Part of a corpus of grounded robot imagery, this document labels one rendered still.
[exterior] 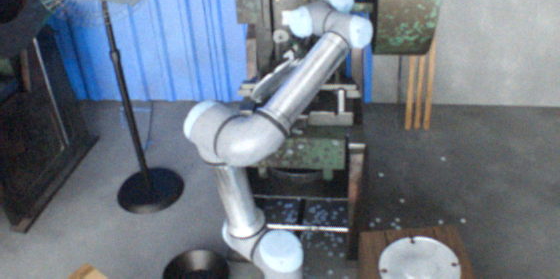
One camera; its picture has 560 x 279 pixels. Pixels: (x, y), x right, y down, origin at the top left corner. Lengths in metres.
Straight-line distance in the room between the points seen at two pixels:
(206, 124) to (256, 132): 0.13
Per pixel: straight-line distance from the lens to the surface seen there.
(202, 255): 2.19
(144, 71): 3.46
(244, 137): 1.03
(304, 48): 1.43
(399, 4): 1.38
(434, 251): 1.78
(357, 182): 1.82
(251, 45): 2.17
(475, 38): 3.18
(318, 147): 1.80
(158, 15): 3.21
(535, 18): 3.26
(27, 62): 2.75
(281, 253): 1.31
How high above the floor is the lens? 1.65
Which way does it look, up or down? 32 degrees down
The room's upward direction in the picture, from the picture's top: 4 degrees counter-clockwise
